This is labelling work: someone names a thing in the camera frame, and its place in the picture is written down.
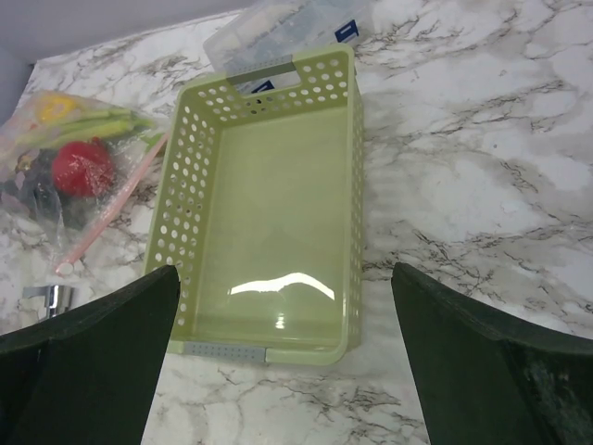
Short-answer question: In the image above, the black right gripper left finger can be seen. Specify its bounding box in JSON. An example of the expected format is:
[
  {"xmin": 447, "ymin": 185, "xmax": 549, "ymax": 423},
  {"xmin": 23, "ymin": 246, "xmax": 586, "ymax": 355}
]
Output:
[{"xmin": 1, "ymin": 266, "xmax": 180, "ymax": 444}]

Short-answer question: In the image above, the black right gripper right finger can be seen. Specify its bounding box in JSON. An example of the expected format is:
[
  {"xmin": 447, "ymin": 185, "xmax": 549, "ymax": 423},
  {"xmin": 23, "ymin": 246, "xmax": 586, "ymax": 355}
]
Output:
[{"xmin": 391, "ymin": 262, "xmax": 592, "ymax": 444}]

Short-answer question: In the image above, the red fake apple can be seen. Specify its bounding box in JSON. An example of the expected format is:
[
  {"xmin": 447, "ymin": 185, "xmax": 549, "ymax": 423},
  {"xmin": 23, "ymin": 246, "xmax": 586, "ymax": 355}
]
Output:
[{"xmin": 51, "ymin": 137, "xmax": 115, "ymax": 197}]

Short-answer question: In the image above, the clear zip top bag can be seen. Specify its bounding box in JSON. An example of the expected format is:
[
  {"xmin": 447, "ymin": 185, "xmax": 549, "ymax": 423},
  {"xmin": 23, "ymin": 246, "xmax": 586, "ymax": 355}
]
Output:
[{"xmin": 1, "ymin": 91, "xmax": 169, "ymax": 273}]

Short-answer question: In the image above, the green fake vegetable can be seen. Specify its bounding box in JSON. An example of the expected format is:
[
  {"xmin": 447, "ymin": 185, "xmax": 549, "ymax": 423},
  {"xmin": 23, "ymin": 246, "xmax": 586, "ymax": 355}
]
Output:
[{"xmin": 17, "ymin": 108, "xmax": 157, "ymax": 146}]

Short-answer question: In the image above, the yellow fake pepper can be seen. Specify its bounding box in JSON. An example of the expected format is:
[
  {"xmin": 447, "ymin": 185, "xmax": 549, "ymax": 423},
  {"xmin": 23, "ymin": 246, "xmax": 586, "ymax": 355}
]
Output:
[{"xmin": 35, "ymin": 94, "xmax": 79, "ymax": 123}]

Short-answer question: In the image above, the chrome metal faucet piece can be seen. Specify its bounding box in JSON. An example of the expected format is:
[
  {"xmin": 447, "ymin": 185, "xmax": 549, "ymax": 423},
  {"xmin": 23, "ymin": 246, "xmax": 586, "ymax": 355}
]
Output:
[{"xmin": 22, "ymin": 285, "xmax": 75, "ymax": 320}]

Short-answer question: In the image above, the green perforated plastic basket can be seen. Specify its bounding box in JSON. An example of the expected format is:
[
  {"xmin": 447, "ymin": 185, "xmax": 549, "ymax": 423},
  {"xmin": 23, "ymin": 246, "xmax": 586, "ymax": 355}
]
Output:
[{"xmin": 145, "ymin": 44, "xmax": 364, "ymax": 366}]

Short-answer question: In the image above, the clear plastic organizer box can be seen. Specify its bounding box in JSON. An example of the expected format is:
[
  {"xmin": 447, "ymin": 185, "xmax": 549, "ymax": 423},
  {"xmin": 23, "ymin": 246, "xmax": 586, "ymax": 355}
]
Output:
[{"xmin": 204, "ymin": 0, "xmax": 372, "ymax": 71}]

